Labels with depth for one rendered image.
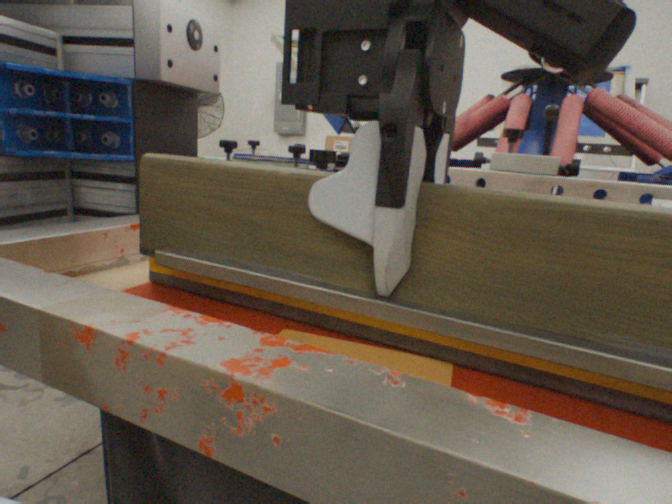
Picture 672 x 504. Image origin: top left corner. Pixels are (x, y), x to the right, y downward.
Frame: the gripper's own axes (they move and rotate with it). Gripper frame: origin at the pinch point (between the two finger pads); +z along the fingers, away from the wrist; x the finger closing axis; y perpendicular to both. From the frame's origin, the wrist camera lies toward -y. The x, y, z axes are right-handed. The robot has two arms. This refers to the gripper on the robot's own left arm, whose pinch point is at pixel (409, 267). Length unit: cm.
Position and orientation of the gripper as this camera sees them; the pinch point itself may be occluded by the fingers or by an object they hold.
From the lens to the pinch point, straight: 27.3
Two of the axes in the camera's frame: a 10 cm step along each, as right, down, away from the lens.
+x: -4.5, 1.7, -8.8
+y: -8.9, -1.6, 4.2
